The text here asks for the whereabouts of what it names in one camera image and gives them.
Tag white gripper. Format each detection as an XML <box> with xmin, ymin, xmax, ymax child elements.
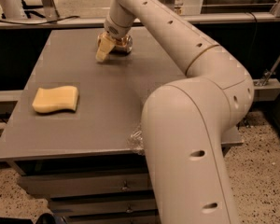
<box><xmin>96</xmin><ymin>0</ymin><xmax>135</xmax><ymax>62</ymax></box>

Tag white pipe background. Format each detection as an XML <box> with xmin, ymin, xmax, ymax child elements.
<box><xmin>0</xmin><ymin>0</ymin><xmax>27</xmax><ymax>20</ymax></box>

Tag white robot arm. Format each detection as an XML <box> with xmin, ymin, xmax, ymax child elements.
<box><xmin>96</xmin><ymin>0</ymin><xmax>254</xmax><ymax>224</ymax></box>

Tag metal guard rail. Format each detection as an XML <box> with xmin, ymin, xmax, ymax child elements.
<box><xmin>0</xmin><ymin>12</ymin><xmax>280</xmax><ymax>30</ymax></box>

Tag crushed orange soda can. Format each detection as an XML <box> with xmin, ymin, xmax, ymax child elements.
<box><xmin>109</xmin><ymin>34</ymin><xmax>133</xmax><ymax>54</ymax></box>

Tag yellow sponge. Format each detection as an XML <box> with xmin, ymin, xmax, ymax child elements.
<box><xmin>32</xmin><ymin>86</ymin><xmax>78</xmax><ymax>114</ymax></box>

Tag grey drawer cabinet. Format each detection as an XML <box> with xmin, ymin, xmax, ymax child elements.
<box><xmin>0</xmin><ymin>25</ymin><xmax>245</xmax><ymax>224</ymax></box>

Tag black cable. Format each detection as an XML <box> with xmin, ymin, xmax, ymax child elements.
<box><xmin>0</xmin><ymin>15</ymin><xmax>81</xmax><ymax>26</ymax></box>

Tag clear plastic water bottle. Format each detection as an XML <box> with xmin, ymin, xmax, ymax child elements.
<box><xmin>127</xmin><ymin>125</ymin><xmax>145</xmax><ymax>156</ymax></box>

